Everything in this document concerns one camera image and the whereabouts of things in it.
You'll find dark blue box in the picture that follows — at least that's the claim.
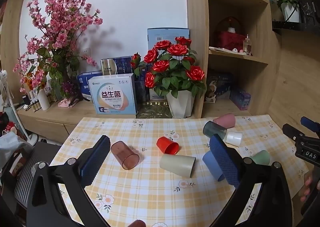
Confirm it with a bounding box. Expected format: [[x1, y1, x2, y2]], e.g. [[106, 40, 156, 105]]
[[112, 56, 148, 103]]

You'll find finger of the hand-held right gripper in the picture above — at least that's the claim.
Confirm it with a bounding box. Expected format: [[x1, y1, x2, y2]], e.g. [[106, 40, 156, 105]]
[[282, 123, 307, 143], [301, 116, 320, 130]]

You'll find light blue tall box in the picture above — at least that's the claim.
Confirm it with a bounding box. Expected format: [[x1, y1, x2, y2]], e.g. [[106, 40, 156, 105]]
[[147, 28, 190, 100]]

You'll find wooden shelf unit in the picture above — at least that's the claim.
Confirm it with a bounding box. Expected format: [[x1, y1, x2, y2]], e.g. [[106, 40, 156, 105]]
[[184, 0, 282, 119]]

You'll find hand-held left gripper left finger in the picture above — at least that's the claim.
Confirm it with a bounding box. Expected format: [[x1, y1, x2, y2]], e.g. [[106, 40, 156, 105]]
[[26, 135, 111, 227]]

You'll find grey translucent cup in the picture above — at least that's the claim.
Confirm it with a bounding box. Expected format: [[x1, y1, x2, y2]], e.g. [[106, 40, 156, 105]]
[[203, 121, 227, 140]]

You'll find pink blossom bouquet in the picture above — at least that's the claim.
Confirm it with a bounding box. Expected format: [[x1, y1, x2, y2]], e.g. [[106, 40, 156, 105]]
[[13, 0, 103, 108]]

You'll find blue cup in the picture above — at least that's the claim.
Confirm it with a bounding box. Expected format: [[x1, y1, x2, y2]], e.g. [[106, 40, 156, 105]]
[[202, 151, 225, 182]]

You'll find purple blue box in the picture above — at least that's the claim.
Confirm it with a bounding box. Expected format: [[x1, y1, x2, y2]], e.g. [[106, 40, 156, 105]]
[[229, 87, 252, 111]]

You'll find gold tray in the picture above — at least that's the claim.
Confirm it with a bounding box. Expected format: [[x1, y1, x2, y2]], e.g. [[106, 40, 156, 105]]
[[136, 102, 173, 119]]

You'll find pink cup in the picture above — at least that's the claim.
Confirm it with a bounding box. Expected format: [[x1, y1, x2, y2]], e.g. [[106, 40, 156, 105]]
[[213, 113, 236, 130]]

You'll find brown translucent cup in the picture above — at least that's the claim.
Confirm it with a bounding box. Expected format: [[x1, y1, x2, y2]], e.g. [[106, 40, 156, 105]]
[[111, 141, 140, 169]]

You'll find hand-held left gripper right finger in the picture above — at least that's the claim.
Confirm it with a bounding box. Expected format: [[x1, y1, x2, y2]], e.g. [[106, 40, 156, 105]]
[[209, 134, 293, 227]]

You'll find person's right hand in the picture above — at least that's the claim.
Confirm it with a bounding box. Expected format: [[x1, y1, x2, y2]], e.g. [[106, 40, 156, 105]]
[[299, 169, 320, 203]]

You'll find white standing fan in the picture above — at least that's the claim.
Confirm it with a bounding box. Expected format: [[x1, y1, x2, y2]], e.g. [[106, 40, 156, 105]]
[[0, 70, 38, 146]]

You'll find silver tin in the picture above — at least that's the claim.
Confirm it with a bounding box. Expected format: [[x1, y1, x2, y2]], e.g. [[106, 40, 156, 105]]
[[100, 58, 117, 76]]

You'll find wooden low cabinet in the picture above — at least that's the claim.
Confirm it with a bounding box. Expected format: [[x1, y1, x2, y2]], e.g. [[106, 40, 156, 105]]
[[16, 102, 200, 142]]

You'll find beige cup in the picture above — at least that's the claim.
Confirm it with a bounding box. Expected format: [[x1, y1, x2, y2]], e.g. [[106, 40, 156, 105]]
[[160, 154, 196, 177]]

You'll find grey plastic bag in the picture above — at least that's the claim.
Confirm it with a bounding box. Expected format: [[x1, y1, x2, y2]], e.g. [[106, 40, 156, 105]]
[[0, 132, 33, 167]]

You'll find pink cloth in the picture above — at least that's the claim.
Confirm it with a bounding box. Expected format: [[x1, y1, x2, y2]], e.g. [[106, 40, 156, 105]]
[[58, 99, 75, 109]]

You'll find dark patterned box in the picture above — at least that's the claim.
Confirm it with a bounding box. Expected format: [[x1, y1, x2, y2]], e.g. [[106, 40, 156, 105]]
[[206, 70, 234, 98]]

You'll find white vase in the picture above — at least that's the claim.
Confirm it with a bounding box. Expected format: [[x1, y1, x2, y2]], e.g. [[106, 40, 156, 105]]
[[37, 87, 50, 111]]

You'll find red basket with handle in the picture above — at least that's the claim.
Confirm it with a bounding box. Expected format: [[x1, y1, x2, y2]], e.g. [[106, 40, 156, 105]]
[[216, 17, 246, 51]]

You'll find clear glass bottle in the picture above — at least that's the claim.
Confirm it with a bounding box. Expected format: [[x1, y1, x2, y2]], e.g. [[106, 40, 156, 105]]
[[243, 34, 252, 56]]

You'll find white box with blue print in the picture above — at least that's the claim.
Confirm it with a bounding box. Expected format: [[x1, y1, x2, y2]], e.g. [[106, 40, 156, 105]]
[[88, 73, 138, 114]]

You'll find black shelf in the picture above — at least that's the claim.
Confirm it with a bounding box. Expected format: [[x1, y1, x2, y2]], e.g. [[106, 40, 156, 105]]
[[272, 0, 320, 40]]

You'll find green cup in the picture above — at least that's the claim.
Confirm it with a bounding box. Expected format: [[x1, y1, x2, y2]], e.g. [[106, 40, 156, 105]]
[[251, 150, 271, 166]]

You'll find red rose plant white pot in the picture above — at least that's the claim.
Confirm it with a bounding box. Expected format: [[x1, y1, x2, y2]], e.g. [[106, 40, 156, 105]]
[[130, 37, 207, 118]]

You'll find blue carton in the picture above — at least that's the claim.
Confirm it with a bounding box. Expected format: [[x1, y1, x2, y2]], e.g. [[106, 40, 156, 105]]
[[77, 72, 103, 101]]

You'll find row of small bottles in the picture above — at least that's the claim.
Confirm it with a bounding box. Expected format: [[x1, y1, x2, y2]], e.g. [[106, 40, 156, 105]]
[[25, 96, 42, 113]]

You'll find white cup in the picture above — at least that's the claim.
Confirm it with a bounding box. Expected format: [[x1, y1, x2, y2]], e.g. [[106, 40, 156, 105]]
[[226, 131, 243, 146]]

